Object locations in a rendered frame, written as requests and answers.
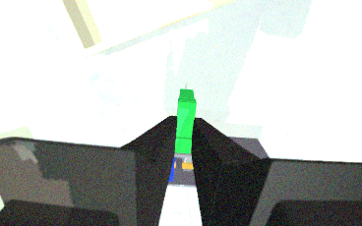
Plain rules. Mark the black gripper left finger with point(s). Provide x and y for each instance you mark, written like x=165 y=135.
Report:
x=130 y=181

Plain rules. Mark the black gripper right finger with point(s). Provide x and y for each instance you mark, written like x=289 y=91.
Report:
x=237 y=188

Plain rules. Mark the grey fuse block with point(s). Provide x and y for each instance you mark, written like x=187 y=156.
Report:
x=185 y=178

